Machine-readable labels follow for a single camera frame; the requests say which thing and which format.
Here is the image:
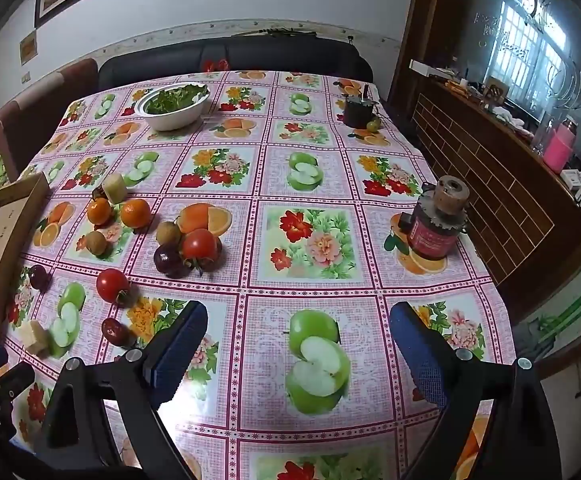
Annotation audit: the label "fruit print tablecloth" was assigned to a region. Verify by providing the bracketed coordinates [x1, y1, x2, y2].
[0, 70, 516, 480]

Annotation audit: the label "red tomato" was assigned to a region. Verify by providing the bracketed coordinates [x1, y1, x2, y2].
[180, 228, 220, 263]
[95, 268, 131, 305]

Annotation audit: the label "brown armchair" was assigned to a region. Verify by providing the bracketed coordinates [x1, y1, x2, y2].
[0, 57, 100, 181]

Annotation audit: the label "wooden counter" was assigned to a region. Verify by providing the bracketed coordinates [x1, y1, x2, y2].
[411, 60, 581, 321]

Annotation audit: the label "round orange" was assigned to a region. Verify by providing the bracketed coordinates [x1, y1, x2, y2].
[120, 198, 151, 229]

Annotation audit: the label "dark metal pot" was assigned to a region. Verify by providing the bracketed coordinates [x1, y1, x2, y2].
[343, 85, 382, 129]

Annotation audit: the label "black leather sofa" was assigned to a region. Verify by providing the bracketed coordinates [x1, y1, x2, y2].
[98, 37, 374, 93]

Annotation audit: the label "long white box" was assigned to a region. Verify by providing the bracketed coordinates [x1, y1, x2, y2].
[409, 59, 451, 78]

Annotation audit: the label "small framed wall picture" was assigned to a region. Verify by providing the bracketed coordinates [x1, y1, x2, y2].
[19, 30, 38, 66]

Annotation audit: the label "small dark red plum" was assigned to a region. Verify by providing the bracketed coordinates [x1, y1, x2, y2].
[28, 265, 51, 292]

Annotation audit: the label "dark purple plum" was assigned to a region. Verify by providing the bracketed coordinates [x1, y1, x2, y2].
[153, 243, 188, 278]

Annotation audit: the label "red jar with brown cap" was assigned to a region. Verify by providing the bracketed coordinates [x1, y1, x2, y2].
[399, 175, 470, 261]

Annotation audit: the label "pale sugarcane chunk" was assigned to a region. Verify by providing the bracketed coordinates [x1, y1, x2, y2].
[102, 174, 128, 205]
[18, 321, 50, 356]

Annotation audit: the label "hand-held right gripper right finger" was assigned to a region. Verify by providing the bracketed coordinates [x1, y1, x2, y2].
[389, 301, 564, 480]

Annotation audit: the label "brown kiwi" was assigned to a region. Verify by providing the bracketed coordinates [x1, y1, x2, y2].
[84, 230, 108, 256]
[156, 220, 182, 246]

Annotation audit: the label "chopped green vegetables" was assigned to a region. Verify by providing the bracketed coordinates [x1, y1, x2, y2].
[145, 83, 208, 115]

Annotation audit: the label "leafy mandarin orange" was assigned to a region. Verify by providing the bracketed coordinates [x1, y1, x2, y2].
[87, 197, 114, 226]

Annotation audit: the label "white bowl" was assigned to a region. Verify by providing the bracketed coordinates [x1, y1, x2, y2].
[137, 81, 211, 132]

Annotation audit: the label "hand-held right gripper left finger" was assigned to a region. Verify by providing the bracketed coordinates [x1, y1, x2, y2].
[33, 300, 208, 480]

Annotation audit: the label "pink bottle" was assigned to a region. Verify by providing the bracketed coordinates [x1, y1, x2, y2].
[542, 117, 577, 173]

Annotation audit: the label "dark red jujube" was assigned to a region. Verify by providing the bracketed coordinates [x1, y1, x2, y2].
[101, 318, 130, 347]

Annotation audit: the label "stack of white packets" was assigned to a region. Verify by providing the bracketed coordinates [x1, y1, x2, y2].
[561, 167, 581, 206]

